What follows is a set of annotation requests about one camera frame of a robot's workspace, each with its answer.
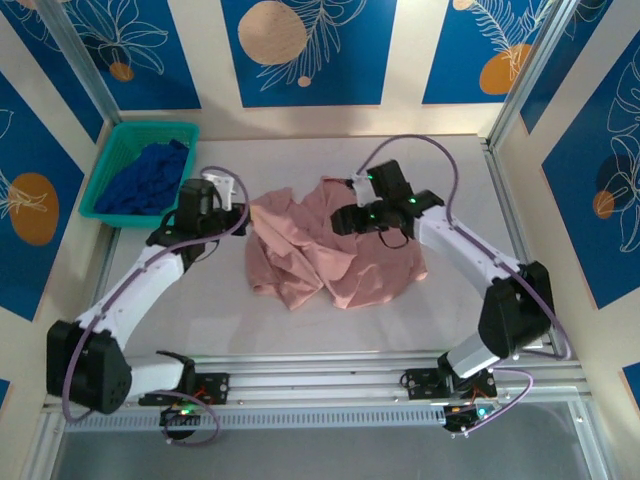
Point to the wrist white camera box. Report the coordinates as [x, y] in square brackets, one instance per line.
[361, 187]
[222, 187]

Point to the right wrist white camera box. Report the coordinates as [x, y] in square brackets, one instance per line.
[361, 187]

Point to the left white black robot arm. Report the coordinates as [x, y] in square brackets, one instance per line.
[130, 295]

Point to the pink t-shirt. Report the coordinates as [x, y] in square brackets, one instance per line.
[340, 270]

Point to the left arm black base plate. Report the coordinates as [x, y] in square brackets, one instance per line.
[215, 387]

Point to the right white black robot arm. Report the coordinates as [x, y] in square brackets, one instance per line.
[470, 250]

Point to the blue floral wall poster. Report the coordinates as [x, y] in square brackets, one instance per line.
[165, 60]
[575, 225]
[560, 85]
[50, 75]

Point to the aluminium rail frame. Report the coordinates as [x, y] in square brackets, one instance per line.
[320, 385]

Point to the blue poster with beige circle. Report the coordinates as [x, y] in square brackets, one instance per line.
[350, 50]

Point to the teal plastic basket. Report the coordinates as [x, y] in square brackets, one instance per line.
[115, 145]

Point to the blue poster with orange circle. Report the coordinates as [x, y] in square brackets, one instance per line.
[445, 30]
[30, 260]

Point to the aluminium table side rail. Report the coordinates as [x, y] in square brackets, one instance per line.
[111, 250]
[504, 200]

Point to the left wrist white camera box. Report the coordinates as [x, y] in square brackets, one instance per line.
[222, 187]

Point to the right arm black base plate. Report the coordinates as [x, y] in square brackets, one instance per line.
[417, 382]

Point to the blue garment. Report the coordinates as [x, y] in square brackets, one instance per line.
[145, 180]

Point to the aluminium corner post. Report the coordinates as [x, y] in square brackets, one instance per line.
[85, 65]
[530, 65]

